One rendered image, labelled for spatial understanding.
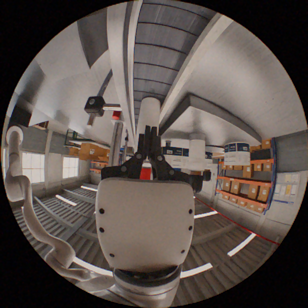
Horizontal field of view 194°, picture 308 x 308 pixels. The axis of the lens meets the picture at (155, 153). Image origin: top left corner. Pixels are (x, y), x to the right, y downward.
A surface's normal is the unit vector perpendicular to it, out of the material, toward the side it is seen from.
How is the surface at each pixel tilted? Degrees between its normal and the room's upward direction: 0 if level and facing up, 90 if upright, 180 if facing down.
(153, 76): 0
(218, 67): 0
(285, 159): 90
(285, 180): 90
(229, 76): 0
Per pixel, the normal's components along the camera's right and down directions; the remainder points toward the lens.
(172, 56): -0.08, 0.99
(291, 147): -0.99, -0.09
